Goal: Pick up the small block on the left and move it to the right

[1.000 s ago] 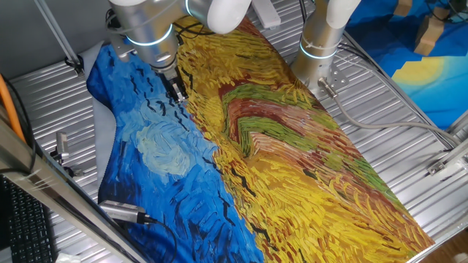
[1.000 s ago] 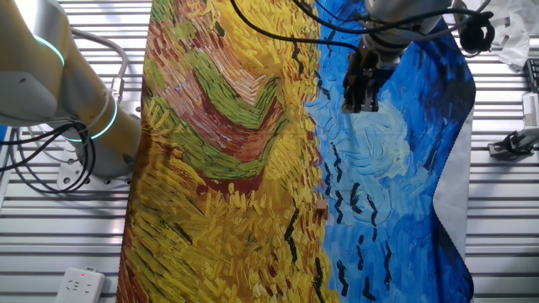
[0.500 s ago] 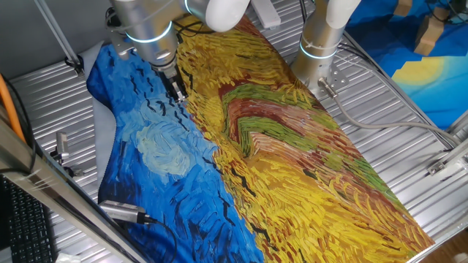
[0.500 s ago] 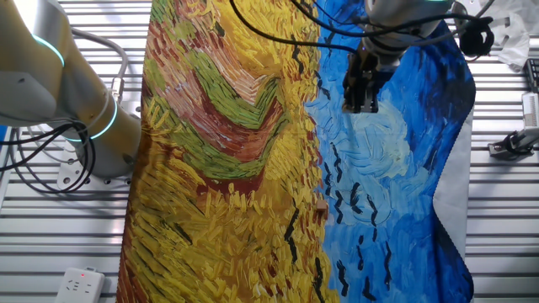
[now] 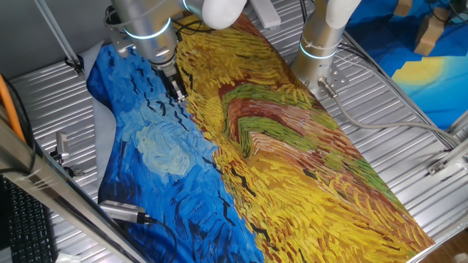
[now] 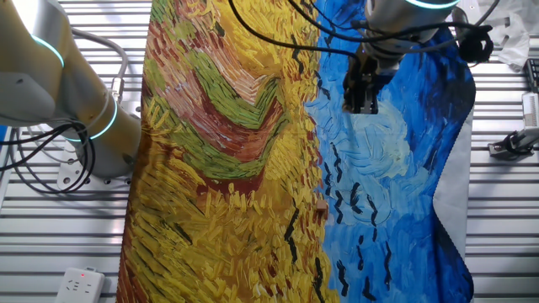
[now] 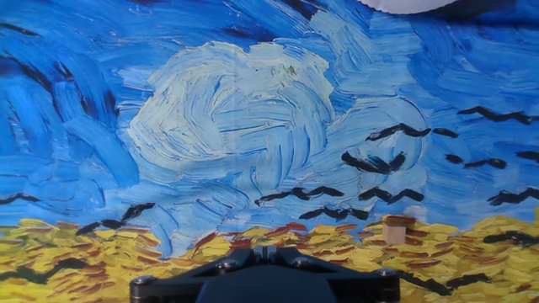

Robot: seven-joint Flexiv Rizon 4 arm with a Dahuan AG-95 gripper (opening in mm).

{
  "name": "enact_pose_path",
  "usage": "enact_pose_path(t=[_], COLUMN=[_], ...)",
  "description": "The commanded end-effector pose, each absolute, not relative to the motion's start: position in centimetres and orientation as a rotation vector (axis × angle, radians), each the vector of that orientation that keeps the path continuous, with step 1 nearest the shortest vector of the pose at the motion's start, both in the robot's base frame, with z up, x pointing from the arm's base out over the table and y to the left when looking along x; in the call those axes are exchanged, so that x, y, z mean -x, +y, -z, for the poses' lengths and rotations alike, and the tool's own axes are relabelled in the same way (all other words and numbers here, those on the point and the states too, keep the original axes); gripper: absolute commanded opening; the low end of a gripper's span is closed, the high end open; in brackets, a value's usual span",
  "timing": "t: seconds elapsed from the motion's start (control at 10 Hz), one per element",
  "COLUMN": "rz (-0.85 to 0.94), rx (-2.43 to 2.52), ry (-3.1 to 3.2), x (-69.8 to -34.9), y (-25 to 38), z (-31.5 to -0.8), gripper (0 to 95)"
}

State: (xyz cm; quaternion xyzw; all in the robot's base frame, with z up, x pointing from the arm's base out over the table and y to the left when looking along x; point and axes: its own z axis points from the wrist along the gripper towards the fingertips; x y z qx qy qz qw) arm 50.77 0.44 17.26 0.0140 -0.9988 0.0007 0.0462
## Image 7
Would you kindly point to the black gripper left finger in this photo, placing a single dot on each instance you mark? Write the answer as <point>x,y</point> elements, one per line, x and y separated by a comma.
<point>168,288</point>

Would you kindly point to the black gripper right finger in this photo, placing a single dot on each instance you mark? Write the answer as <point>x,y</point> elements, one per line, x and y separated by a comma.
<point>366,288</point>

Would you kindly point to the small wooden cube block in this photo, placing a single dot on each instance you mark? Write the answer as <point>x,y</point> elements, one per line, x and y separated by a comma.
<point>394,234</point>

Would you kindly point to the Van Gogh wheatfield print cloth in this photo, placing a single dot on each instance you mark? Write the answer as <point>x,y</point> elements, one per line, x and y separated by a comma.
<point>252,126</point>

